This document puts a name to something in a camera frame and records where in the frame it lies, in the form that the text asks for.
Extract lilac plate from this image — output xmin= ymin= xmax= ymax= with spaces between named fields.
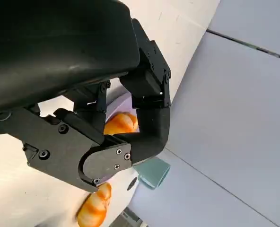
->
xmin=105 ymin=92 xmax=141 ymax=133

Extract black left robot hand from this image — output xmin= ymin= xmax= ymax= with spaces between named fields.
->
xmin=0 ymin=0 xmax=172 ymax=193

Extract grey partition panel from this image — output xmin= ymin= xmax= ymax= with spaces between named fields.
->
xmin=124 ymin=150 xmax=277 ymax=227
xmin=207 ymin=0 xmax=280 ymax=60
xmin=165 ymin=32 xmax=280 ymax=227

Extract black table cable grommet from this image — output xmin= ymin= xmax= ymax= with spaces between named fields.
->
xmin=127 ymin=177 xmax=138 ymax=192

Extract pale green mug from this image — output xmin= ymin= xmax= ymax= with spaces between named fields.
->
xmin=133 ymin=157 xmax=171 ymax=190

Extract orange white toy bread roll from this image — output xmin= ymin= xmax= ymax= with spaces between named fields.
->
xmin=77 ymin=182 xmax=112 ymax=227
xmin=103 ymin=112 xmax=140 ymax=136

